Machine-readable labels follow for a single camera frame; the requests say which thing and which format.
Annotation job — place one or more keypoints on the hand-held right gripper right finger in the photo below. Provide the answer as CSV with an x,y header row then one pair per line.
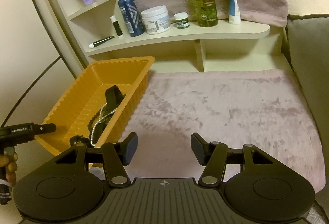
x,y
198,148

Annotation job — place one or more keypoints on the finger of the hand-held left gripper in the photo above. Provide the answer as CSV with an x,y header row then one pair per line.
x,y
46,128

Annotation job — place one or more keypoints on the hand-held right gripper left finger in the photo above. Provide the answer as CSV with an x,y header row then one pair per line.
x,y
131,148

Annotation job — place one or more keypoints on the orange plastic tray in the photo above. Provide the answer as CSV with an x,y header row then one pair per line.
x,y
77,100

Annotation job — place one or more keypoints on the black fitness band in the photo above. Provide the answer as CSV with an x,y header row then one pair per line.
x,y
113,98

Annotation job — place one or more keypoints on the person's left hand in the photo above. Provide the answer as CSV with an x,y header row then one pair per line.
x,y
10,167

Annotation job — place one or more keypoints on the pink fluffy blanket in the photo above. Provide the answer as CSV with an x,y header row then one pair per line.
x,y
218,110

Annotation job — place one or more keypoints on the black cosmetic pencil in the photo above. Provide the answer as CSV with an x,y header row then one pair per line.
x,y
102,41

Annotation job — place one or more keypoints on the cream shelf unit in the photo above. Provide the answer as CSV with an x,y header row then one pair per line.
x,y
180,33

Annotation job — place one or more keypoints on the white and black lip balm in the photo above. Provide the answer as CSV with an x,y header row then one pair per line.
x,y
117,27

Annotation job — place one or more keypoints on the small green jar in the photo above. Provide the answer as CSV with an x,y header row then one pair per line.
x,y
181,22

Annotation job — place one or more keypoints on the white cream jar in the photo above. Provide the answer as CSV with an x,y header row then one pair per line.
x,y
155,21

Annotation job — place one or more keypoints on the blue spray bottle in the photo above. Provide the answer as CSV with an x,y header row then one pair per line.
x,y
129,15

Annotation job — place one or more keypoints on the grey-green cushion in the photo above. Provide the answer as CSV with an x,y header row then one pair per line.
x,y
308,59

